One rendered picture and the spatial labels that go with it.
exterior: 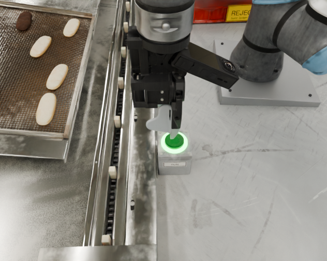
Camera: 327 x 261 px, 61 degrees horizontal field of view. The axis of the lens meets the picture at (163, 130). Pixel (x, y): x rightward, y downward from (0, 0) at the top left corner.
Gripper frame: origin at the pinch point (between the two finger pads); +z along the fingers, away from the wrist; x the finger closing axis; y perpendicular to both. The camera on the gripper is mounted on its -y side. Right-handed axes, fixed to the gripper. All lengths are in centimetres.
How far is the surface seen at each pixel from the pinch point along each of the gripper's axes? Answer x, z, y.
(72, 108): -11.1, 6.3, 23.0
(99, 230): 16.2, 10.4, 14.6
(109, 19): -63, 13, 20
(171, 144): 1.3, 4.8, 0.7
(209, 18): -58, 11, -16
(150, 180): 6.8, 9.2, 5.0
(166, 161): 3.5, 7.5, 1.8
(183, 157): 3.5, 6.1, -1.8
